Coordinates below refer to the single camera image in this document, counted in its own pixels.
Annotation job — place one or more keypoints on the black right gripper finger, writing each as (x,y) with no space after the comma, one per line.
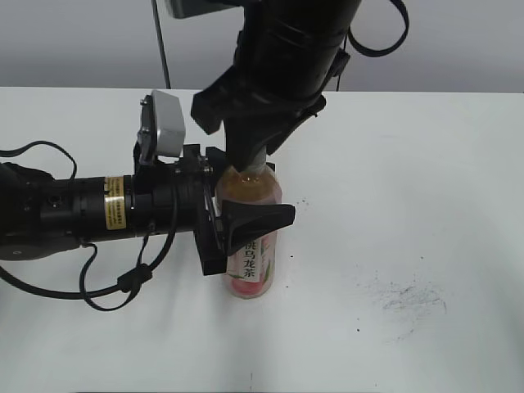
(287,128)
(247,135)

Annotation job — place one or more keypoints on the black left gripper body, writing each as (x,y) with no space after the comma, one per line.
(177,197)

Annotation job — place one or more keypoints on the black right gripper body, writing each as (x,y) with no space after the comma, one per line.
(232,95)

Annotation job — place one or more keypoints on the white bottle cap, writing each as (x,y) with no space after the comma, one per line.
(258,163)

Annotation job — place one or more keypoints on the peach oolong tea bottle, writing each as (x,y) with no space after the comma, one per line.
(250,271)

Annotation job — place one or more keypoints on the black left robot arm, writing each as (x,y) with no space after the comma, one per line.
(42,216)

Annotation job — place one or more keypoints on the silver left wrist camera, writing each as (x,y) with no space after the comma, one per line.
(162,128)

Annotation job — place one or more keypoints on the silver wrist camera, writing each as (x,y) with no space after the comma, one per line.
(183,9)
(162,128)

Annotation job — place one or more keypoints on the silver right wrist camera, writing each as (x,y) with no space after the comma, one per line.
(183,9)

